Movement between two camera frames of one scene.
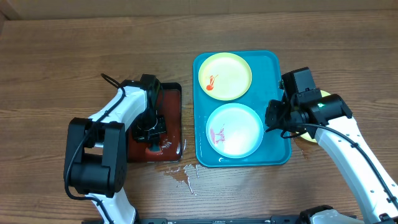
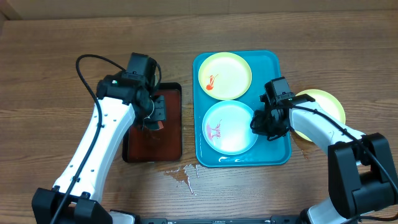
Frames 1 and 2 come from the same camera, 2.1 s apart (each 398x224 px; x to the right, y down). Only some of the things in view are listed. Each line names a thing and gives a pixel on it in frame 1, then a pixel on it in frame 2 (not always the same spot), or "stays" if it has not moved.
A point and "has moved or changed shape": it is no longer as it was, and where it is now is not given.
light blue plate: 234,130 has moved or changed shape
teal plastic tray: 273,150 stays
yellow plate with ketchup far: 225,76 stays
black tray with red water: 170,106 stays
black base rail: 274,219 stays
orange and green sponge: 153,149 has moved or changed shape
